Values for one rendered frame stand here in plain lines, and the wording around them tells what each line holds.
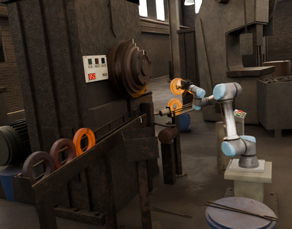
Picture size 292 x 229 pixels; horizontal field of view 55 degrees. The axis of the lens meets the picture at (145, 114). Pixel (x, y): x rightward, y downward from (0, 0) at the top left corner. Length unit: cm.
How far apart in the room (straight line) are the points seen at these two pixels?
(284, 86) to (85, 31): 278
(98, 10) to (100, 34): 17
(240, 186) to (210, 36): 312
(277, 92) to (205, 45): 153
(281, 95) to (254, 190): 202
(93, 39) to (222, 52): 302
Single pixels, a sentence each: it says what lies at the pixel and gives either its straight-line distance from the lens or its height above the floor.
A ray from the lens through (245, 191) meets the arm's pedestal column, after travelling 231.
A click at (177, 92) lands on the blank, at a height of 85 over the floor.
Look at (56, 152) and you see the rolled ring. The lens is 163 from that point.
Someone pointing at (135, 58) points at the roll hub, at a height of 120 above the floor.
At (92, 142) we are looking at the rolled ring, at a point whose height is 69.
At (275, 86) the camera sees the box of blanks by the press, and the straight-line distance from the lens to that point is 405.
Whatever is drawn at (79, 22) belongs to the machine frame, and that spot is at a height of 146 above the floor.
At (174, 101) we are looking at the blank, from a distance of 275.
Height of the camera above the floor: 118
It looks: 11 degrees down
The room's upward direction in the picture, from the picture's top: 5 degrees counter-clockwise
